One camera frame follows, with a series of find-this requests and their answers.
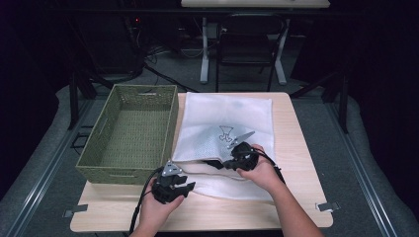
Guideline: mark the white cloth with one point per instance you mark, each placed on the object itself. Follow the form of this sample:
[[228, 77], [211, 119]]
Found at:
[[230, 112]]

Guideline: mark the metal floor rail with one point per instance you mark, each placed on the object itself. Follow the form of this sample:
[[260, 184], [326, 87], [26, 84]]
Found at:
[[49, 164], [362, 171]]

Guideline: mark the dark computer case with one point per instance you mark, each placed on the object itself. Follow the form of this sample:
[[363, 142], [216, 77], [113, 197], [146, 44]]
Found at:
[[131, 39]]

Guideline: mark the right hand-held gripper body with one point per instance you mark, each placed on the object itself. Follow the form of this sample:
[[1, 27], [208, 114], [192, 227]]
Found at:
[[245, 156]]

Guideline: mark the metal table bracket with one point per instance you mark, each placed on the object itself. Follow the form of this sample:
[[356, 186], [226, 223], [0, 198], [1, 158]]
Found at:
[[75, 209], [327, 206]]

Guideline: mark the person's left hand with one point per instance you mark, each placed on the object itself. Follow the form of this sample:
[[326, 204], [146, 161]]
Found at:
[[154, 214]]

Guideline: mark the white-legged desk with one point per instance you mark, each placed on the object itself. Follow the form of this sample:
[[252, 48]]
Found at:
[[253, 3]]

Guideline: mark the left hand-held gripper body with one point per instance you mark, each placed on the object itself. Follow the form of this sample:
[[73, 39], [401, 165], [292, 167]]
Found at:
[[164, 189]]

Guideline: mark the green woven basket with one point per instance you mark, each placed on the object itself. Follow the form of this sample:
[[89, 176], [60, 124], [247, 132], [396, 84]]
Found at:
[[135, 131]]

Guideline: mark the person's right hand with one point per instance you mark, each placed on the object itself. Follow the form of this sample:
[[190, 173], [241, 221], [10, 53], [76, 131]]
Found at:
[[265, 173]]

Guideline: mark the black metal stand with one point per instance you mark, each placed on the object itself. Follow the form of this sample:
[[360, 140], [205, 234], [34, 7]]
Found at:
[[344, 98], [74, 98]]

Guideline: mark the black chair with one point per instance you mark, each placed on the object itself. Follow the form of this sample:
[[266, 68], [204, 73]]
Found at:
[[247, 46]]

